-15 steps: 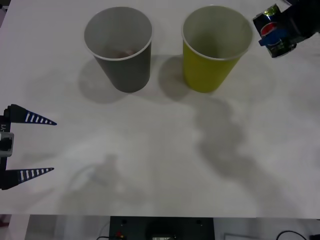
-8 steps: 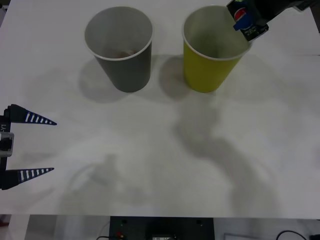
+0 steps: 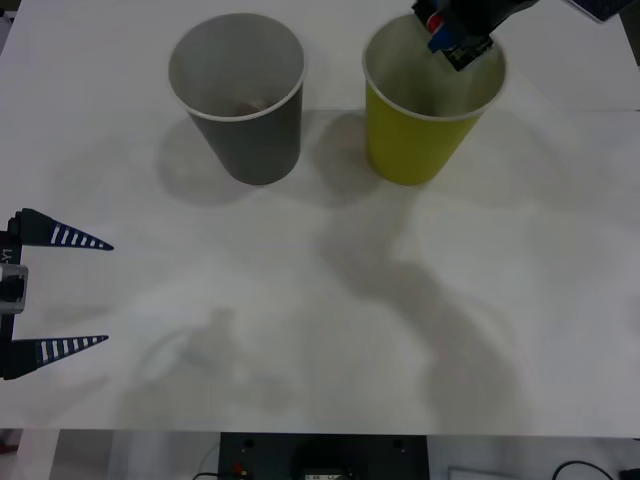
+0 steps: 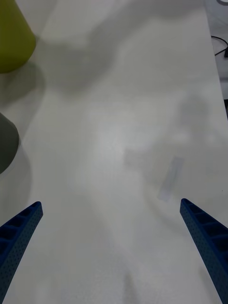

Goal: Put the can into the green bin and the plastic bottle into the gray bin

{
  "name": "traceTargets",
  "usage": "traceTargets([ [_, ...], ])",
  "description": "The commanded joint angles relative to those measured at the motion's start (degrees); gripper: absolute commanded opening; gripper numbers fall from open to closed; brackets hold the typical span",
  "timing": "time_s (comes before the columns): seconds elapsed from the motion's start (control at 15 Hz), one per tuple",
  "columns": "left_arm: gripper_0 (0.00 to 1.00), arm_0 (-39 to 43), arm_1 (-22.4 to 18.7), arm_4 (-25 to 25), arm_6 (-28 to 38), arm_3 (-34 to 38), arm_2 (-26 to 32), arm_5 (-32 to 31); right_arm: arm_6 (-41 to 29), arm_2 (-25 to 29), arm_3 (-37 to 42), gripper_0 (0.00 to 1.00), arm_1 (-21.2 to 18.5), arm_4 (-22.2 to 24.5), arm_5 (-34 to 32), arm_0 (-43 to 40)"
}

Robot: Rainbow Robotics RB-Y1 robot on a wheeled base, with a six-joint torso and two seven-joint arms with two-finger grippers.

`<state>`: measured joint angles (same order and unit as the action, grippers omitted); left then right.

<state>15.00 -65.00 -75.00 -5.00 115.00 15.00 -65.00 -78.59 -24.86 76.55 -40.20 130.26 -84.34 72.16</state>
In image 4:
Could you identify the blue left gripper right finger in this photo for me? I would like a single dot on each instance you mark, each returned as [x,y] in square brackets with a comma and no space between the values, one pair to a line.
[211,244]

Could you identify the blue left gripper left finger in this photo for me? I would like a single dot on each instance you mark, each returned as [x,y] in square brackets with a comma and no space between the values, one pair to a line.
[14,244]

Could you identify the grey plastic bin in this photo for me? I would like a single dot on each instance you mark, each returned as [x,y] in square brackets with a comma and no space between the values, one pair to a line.
[7,145]

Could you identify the yellow-green plastic bin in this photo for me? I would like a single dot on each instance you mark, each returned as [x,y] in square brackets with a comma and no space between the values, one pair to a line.
[12,40]

